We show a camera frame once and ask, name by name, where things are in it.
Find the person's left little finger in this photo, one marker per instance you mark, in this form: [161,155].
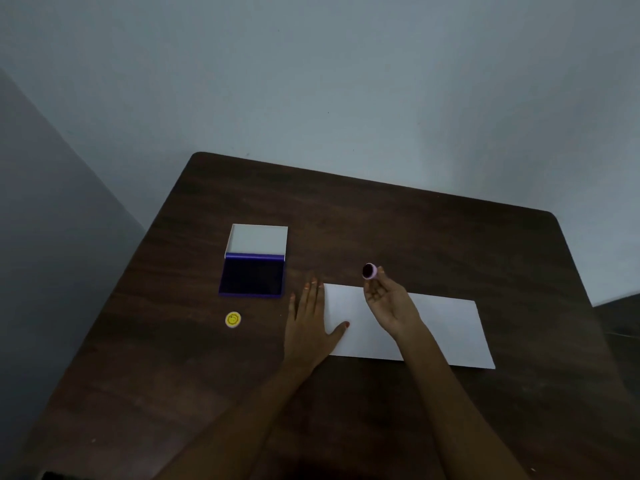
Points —
[293,309]

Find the person's left thumb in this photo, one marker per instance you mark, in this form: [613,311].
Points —
[338,332]

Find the person's right forearm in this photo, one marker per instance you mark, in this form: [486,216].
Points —
[455,409]

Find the person's right fingers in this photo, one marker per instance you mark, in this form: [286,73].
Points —
[378,287]

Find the open purple ink pad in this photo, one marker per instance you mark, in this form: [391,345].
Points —
[254,267]

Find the person's left hand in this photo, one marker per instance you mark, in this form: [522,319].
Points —
[307,334]

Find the white paper sheet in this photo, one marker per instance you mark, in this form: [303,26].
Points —
[445,329]

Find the person's left middle finger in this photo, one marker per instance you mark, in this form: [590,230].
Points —
[313,297]

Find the person's right hand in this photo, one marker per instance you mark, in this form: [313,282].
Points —
[392,307]

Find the yellow round stamp cap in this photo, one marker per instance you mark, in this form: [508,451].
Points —
[233,319]

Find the person's left forearm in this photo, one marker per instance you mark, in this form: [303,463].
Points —
[240,419]

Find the small pink round stamp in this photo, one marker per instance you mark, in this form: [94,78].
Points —
[369,270]

